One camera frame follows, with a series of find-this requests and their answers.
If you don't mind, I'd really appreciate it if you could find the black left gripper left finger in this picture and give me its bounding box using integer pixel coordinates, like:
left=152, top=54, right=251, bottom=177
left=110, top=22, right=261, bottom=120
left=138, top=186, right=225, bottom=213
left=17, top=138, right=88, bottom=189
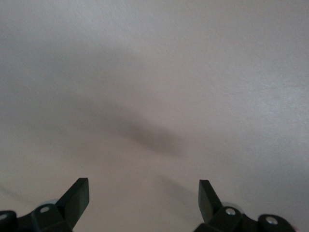
left=30, top=178, right=90, bottom=232

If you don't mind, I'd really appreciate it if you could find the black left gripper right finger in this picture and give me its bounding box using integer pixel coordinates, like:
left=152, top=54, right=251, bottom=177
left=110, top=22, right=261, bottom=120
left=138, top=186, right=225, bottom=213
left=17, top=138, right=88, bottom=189
left=195, top=180, right=254, bottom=232

